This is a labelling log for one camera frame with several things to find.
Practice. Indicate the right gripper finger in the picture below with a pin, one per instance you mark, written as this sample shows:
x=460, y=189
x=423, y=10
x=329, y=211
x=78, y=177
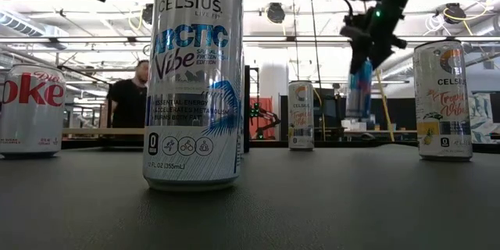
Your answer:
x=379, y=56
x=361, y=54

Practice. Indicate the blue silver Red Bull can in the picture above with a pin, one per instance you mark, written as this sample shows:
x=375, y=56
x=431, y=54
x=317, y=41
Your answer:
x=361, y=97

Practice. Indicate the Celsius Tropical Vibe can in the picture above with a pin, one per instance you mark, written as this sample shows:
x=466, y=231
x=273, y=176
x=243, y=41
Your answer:
x=441, y=125
x=301, y=125

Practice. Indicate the Celsius Arctic Vibe can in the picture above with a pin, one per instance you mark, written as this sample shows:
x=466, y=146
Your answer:
x=195, y=86

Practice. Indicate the silver Diet Coke can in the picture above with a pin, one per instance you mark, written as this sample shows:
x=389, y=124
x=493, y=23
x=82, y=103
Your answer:
x=31, y=117

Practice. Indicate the black background robot arm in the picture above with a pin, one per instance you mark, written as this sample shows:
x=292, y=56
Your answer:
x=269, y=119

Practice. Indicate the black partition panel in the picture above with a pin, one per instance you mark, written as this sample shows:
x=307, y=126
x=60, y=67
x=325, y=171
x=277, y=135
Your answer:
x=394, y=113

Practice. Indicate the black monitor screen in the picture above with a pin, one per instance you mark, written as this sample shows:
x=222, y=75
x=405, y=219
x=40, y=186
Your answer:
x=328, y=109

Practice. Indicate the wooden background workbench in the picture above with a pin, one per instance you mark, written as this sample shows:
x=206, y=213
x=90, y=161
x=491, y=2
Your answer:
x=398, y=131

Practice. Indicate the white round column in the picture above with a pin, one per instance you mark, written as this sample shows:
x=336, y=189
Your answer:
x=273, y=82

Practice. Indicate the marbled patterned panel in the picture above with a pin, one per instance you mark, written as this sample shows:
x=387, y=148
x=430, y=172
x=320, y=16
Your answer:
x=481, y=117

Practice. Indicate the person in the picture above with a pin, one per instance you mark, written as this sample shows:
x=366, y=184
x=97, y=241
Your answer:
x=129, y=105

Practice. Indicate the black table mat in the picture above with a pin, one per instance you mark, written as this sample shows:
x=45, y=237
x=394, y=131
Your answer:
x=312, y=203

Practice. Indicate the silver ventilation duct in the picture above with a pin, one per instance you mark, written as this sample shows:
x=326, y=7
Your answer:
x=23, y=25

